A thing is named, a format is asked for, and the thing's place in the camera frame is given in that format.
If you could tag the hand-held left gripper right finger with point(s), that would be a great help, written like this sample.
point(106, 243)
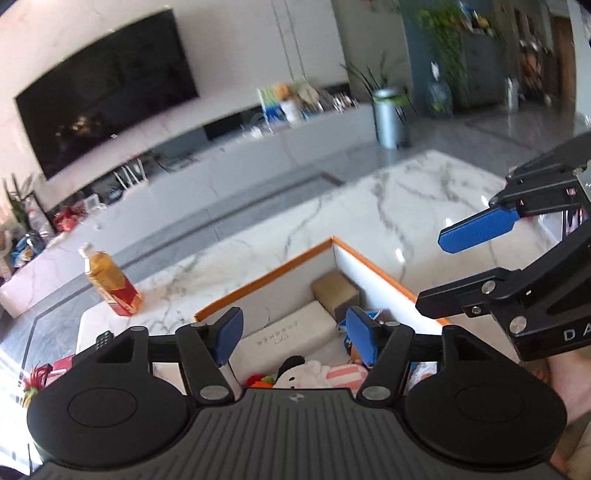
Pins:
point(362, 334)

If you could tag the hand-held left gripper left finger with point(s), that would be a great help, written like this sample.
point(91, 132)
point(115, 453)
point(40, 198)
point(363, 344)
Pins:
point(228, 334)

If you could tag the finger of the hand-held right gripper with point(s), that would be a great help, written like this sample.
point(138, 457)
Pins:
point(461, 297)
point(475, 230)

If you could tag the small brown cardboard box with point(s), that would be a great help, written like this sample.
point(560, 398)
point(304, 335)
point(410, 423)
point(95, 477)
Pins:
point(334, 293)

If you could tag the long white case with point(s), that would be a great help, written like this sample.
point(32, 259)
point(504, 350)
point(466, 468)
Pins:
point(281, 334)

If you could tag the orange crocheted toy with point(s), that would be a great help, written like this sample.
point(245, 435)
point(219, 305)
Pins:
point(261, 382)

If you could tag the white plush with pink stripes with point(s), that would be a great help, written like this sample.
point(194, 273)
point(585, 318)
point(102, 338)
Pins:
point(314, 374)

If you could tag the orange-rimmed white cardboard box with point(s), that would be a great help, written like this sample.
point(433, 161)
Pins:
point(295, 281)

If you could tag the person's right forearm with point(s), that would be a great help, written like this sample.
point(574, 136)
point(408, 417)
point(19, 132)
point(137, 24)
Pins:
point(570, 397)

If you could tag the black remote control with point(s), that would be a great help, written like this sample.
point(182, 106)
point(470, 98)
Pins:
point(104, 341)

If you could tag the tea bottle with red label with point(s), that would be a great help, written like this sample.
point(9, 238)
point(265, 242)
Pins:
point(113, 284)

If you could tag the grey metal planter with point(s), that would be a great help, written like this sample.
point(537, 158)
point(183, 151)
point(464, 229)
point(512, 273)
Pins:
point(390, 120)

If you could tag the blue water jug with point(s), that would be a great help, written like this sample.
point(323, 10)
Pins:
point(439, 90)

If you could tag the white marble television cabinet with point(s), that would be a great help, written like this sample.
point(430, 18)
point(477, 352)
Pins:
point(194, 184)

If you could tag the grey sideboard cabinet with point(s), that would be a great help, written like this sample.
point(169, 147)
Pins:
point(485, 64)

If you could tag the white router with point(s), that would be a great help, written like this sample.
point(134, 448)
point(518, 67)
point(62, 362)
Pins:
point(131, 177)

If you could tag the long-leaf green plant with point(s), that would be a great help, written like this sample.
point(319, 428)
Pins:
point(369, 76)

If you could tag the trailing green plant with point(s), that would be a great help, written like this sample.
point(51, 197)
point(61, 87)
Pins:
point(438, 41)

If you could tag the red feather toy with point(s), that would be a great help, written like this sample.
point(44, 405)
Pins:
point(34, 381)

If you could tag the brown teddy bear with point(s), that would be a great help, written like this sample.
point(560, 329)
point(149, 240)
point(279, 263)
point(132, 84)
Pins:
point(282, 90)

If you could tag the potted orchid plant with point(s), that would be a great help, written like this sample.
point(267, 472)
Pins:
point(18, 203)

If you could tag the black curved television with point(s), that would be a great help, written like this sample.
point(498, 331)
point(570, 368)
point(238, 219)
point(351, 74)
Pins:
point(106, 97)

